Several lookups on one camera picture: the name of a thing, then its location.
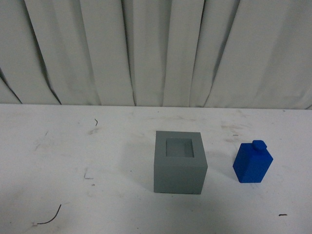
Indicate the blue block part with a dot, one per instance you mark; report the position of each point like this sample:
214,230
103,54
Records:
252,162

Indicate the gray cube base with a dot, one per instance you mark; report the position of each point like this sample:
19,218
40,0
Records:
180,163

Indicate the white curtain backdrop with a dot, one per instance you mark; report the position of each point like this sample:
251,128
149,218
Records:
170,53

